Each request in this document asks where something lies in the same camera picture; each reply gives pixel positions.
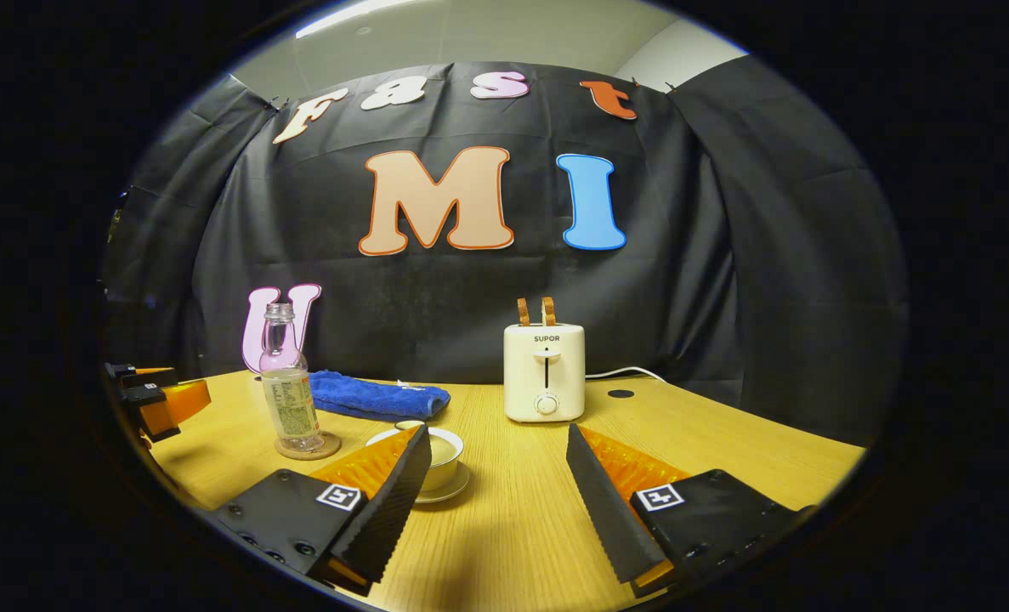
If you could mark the black backdrop cloth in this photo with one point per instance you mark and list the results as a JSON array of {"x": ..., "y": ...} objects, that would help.
[{"x": 470, "y": 289}]

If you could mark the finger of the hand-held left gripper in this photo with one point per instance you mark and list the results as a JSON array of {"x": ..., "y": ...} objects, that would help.
[
  {"x": 177, "y": 404},
  {"x": 130, "y": 371}
]

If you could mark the round cork coaster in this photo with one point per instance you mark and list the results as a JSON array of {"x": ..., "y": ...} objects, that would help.
[{"x": 332, "y": 446}]

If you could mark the bread slice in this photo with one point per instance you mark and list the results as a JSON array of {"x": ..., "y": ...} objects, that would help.
[
  {"x": 524, "y": 312},
  {"x": 549, "y": 310}
]

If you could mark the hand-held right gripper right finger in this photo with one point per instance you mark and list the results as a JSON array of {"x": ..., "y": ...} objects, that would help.
[{"x": 602, "y": 493}]

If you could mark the white toaster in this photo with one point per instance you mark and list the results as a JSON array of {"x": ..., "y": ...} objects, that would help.
[{"x": 545, "y": 374}]

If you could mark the cream saucer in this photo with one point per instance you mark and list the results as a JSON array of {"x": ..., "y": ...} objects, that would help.
[{"x": 457, "y": 489}]

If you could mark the clear water bottle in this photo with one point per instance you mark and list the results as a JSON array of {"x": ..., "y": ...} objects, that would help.
[{"x": 287, "y": 399}]

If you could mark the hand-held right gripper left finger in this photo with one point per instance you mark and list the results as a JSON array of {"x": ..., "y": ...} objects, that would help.
[{"x": 398, "y": 493}]

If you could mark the blue towel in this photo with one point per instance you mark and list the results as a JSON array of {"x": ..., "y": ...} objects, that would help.
[{"x": 376, "y": 398}]

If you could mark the cream teacup lid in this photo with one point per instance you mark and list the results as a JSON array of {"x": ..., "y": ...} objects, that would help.
[{"x": 446, "y": 444}]

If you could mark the cream teacup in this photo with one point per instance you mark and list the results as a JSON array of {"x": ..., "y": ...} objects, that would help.
[{"x": 446, "y": 473}]

